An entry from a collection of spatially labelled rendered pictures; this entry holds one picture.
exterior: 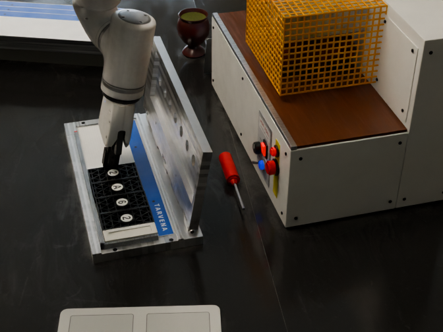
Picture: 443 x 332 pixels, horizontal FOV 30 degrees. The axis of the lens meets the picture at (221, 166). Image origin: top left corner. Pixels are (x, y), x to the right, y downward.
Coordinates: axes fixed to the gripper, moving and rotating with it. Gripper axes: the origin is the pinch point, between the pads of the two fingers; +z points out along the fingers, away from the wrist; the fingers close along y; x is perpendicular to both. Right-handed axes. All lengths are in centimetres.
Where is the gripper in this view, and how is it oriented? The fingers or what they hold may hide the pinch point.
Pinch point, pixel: (111, 157)
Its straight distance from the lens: 170.8
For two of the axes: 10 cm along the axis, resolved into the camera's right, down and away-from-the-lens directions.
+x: 9.4, 0.2, 3.4
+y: 2.7, 5.8, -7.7
